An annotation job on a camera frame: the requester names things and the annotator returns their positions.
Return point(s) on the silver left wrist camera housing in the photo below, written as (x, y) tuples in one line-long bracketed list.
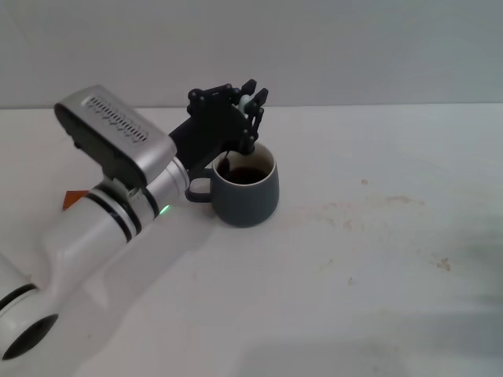
[(118, 129)]

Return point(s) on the dark orange wooden block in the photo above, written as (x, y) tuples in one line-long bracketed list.
[(72, 198)]

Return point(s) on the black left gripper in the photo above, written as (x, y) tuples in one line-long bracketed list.
[(212, 133)]

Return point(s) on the grey ceramic cup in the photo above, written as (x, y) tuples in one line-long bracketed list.
[(245, 204)]

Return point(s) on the dark coffee liquid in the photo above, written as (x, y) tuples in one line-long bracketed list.
[(249, 176)]

